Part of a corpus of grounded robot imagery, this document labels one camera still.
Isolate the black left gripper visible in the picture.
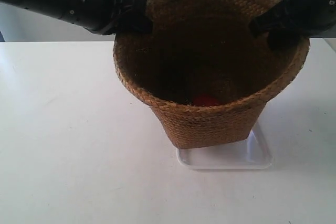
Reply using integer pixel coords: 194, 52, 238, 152
76, 0, 153, 35

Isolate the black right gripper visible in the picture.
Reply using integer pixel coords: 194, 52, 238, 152
248, 0, 335, 51

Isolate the woven straw basket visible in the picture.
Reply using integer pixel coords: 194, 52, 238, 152
113, 0, 310, 149

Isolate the red cylinder face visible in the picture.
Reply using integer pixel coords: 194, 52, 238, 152
193, 94, 220, 107

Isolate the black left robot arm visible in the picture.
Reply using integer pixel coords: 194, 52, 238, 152
1, 0, 153, 36

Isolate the white plastic tray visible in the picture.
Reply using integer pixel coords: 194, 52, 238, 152
176, 122, 273, 170

